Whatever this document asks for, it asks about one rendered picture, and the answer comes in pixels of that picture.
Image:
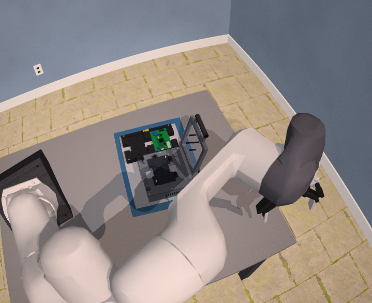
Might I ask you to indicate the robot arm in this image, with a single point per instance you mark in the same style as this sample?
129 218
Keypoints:
187 254

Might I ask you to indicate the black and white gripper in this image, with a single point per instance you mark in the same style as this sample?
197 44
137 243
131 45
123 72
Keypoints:
264 206

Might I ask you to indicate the green circuit board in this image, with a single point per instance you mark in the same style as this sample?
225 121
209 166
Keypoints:
161 139

